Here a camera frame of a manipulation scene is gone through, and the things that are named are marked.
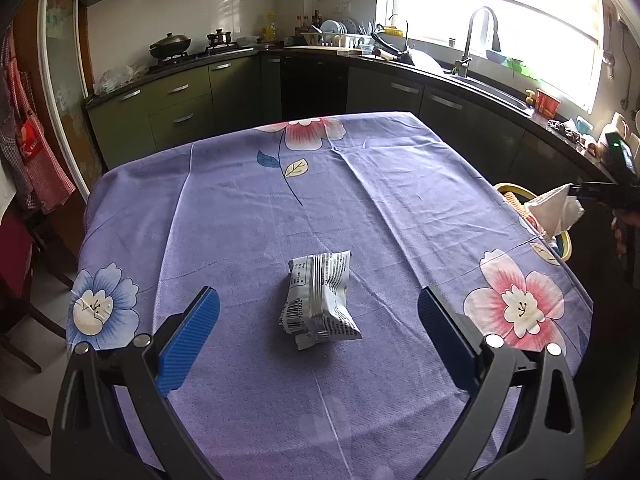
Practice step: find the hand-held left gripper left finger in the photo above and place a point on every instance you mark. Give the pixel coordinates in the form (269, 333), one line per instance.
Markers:
(190, 340)

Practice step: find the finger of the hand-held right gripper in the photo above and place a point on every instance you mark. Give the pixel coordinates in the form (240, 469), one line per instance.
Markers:
(587, 191)

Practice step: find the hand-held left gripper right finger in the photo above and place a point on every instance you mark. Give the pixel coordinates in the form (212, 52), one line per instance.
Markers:
(447, 342)

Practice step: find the white tissue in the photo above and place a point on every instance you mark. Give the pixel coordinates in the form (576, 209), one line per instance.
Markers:
(550, 210)

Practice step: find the yellow-rimmed trash bin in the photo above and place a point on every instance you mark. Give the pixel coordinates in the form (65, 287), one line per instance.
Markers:
(562, 245)

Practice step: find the silver snack wrapper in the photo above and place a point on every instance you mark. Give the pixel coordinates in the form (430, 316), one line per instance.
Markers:
(320, 300)

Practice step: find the person's right hand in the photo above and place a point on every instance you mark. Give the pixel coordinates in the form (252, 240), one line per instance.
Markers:
(622, 235)

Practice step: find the white jug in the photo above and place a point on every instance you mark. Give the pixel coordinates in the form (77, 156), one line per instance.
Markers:
(617, 122)

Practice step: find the dark rag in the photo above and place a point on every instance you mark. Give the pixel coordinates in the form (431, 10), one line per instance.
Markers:
(562, 128)

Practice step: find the red container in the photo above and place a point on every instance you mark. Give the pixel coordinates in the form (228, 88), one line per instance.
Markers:
(547, 102)

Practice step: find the purple floral tablecloth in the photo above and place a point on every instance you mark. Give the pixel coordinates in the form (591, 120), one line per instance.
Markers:
(240, 220)

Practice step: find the steel sink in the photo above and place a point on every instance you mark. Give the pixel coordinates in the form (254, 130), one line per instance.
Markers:
(495, 92)

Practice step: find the dark wooden chair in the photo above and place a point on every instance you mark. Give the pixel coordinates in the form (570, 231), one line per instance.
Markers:
(20, 310)

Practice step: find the tall kitchen faucet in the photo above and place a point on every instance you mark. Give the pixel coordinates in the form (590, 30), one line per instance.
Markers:
(470, 35)

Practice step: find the green base cabinet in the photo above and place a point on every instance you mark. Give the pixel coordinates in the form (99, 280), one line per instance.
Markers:
(170, 115)

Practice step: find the red checked apron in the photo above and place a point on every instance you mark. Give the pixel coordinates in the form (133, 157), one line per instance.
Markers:
(37, 165)

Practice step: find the small thin faucet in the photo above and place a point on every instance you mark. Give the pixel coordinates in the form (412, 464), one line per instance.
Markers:
(404, 35)

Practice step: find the clear plastic bag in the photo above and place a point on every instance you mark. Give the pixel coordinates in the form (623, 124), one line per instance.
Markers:
(120, 79)

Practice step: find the black gas stove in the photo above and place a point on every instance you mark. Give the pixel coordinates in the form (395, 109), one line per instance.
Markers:
(205, 56)

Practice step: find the black wok with lid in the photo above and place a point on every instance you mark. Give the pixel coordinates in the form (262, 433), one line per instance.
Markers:
(170, 46)

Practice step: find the white dish rack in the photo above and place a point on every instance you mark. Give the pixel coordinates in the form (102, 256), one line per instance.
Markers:
(335, 37)

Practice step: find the small dark pot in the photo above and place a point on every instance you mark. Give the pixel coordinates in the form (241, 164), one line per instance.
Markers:
(219, 38)

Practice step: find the wooden cutting board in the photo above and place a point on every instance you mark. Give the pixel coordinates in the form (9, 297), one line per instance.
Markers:
(317, 49)

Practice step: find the yellow oil bottle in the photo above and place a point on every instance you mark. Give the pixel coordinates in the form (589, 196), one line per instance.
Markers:
(270, 27)

